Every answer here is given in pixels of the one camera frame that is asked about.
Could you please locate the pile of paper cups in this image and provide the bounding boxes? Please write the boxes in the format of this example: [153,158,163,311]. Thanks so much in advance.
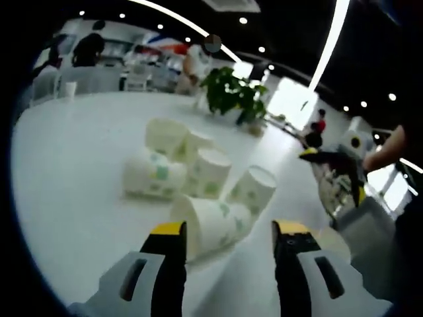
[122,116,278,264]

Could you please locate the long curved ceiling light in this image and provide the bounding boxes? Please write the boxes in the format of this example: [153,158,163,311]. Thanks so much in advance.
[127,0,245,63]

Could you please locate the white table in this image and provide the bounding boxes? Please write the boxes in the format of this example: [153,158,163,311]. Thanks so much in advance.
[11,90,334,317]

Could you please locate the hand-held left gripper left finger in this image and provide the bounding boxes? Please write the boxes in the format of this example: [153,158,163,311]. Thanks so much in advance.
[67,221,188,317]

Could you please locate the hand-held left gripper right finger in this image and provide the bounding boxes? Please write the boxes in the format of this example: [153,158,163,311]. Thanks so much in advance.
[270,219,393,317]

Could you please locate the straight ceiling light strip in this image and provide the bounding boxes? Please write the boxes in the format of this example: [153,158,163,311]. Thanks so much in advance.
[309,0,352,92]

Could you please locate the potted green plant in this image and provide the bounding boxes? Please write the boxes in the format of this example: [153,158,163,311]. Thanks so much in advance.
[199,65,269,127]

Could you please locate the ceiling air vent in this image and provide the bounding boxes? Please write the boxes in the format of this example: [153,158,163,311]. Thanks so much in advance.
[202,0,262,13]

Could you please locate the person's right hand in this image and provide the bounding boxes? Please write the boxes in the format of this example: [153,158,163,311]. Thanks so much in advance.
[362,145,393,172]

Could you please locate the white shelving unit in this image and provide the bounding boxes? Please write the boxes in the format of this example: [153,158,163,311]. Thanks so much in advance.
[108,42,186,93]

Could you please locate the round ceiling spotlights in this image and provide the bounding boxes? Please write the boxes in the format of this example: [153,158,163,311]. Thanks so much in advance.
[78,9,397,139]

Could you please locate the grey partition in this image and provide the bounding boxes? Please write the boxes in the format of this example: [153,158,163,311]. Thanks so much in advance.
[31,65,122,100]

